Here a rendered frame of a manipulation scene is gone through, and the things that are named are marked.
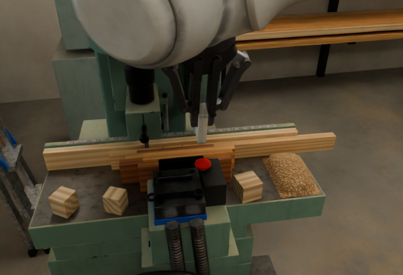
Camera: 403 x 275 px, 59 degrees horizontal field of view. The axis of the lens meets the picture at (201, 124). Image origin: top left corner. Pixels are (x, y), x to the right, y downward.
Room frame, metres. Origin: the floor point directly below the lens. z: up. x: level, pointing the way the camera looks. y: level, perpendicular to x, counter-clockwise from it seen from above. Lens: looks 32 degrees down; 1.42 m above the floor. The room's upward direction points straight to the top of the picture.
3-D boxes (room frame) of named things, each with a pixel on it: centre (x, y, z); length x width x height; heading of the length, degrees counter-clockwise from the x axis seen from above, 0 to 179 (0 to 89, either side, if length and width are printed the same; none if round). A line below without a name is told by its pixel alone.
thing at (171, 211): (0.48, 0.02, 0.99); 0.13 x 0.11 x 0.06; 99
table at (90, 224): (0.57, 0.04, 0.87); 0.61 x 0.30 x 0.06; 99
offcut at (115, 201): (0.52, 0.17, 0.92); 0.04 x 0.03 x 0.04; 75
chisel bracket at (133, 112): (0.69, 0.13, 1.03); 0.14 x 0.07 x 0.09; 9
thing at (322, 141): (0.69, -0.06, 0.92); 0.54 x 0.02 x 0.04; 99
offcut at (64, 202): (0.52, 0.27, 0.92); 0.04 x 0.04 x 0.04; 67
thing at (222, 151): (0.61, 0.03, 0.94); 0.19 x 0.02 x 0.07; 99
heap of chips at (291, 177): (0.63, -0.20, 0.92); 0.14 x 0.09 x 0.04; 9
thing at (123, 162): (0.62, 0.06, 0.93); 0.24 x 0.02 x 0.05; 99
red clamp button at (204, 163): (0.51, 0.00, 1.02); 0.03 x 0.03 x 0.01
